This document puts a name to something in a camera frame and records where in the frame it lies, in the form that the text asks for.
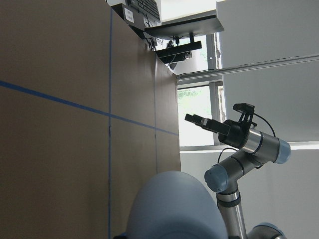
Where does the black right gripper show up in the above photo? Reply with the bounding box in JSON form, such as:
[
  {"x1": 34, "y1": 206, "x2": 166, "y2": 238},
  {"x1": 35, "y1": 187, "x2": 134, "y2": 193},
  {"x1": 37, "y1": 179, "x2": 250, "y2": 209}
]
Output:
[{"x1": 184, "y1": 114, "x2": 251, "y2": 149}]

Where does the light blue plastic cup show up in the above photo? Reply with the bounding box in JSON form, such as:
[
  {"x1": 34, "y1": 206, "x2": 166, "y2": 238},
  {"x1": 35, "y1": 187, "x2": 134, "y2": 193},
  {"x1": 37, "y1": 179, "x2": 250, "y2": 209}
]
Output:
[{"x1": 117, "y1": 171, "x2": 228, "y2": 239}]

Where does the black keyboard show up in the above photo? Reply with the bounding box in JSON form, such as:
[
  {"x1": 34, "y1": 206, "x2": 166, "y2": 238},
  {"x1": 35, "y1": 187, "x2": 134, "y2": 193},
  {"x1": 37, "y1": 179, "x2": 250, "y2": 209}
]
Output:
[{"x1": 127, "y1": 0, "x2": 161, "y2": 23}]

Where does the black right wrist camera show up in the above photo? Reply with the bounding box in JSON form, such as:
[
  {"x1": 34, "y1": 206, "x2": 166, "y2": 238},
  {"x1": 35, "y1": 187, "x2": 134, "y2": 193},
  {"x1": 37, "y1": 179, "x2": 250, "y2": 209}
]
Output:
[{"x1": 233, "y1": 103, "x2": 257, "y2": 128}]

